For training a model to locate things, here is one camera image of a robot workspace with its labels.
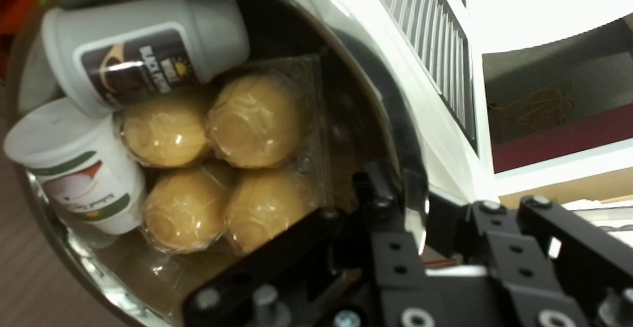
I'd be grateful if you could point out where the white yogurt cup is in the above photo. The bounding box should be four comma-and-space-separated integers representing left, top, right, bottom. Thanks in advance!
4, 97, 147, 236

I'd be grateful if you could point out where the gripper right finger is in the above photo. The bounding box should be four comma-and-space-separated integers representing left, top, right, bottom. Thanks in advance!
428, 192, 633, 327

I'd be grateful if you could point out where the white slatted cabinet door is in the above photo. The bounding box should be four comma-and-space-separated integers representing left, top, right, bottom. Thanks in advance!
363, 0, 479, 155

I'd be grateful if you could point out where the tan toy egg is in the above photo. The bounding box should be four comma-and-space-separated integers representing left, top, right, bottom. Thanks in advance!
142, 165, 233, 253
208, 74, 303, 169
225, 169, 317, 254
121, 94, 211, 168

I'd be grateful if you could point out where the grey pepper shaker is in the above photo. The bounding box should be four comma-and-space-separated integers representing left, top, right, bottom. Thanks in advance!
41, 0, 251, 118

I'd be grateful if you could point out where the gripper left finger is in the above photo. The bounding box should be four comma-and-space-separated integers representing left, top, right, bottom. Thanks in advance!
182, 163, 430, 327

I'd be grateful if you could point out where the silver metal bowl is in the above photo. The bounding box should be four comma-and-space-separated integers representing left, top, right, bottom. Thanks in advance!
4, 0, 432, 327

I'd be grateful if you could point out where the white cabinet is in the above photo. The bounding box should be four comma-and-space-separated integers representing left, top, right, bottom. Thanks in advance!
247, 0, 633, 205

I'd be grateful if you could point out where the clear plastic egg carton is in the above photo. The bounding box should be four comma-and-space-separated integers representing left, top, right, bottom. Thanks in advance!
115, 55, 333, 257

